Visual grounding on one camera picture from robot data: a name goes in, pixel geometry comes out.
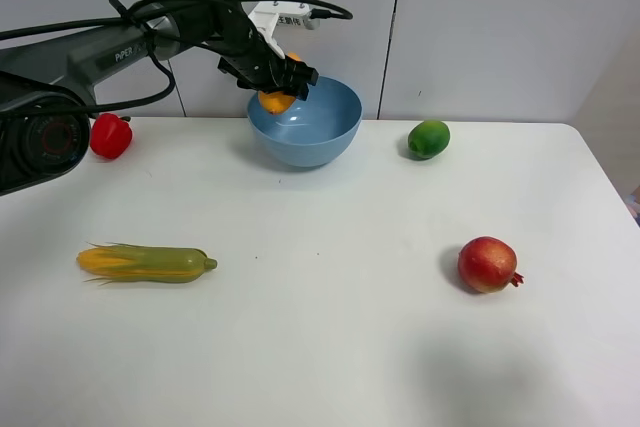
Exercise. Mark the corn cob with husk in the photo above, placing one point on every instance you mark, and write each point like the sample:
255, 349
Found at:
127, 263

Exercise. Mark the blue plastic bowl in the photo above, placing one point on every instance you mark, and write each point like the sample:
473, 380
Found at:
313, 132

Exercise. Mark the red pomegranate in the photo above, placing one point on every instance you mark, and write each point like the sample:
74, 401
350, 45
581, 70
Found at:
488, 265

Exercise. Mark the green lime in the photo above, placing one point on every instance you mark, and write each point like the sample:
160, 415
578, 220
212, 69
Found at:
428, 139

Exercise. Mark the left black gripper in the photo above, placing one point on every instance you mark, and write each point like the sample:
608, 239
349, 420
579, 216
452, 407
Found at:
248, 57

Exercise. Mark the red bell pepper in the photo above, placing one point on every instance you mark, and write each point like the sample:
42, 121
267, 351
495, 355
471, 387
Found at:
110, 136

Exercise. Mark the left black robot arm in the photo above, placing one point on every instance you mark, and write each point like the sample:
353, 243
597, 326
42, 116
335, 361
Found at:
48, 88

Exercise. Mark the yellow mango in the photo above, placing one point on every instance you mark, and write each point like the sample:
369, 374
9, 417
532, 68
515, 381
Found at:
277, 102

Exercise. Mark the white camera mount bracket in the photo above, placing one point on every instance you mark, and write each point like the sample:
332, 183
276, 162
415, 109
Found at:
268, 15

